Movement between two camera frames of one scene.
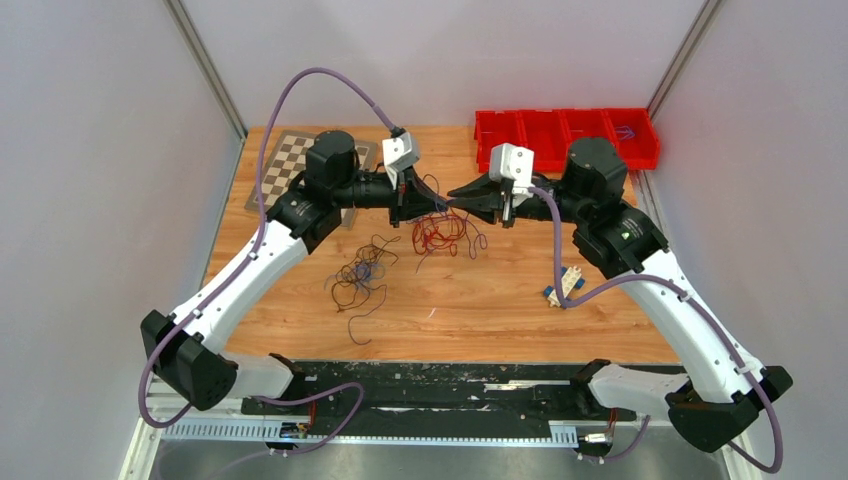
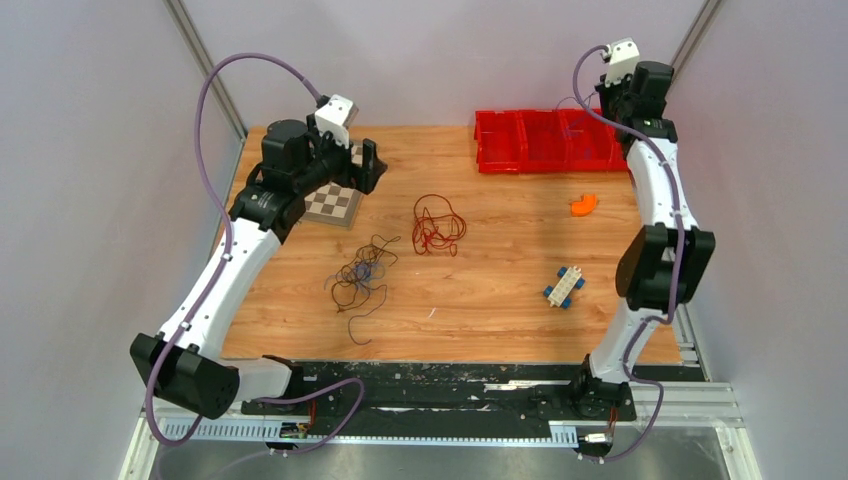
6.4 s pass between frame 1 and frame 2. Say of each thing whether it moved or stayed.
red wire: stayed
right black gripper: moved
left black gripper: moved
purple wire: moved
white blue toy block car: stayed
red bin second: stayed
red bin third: stayed
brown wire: stayed
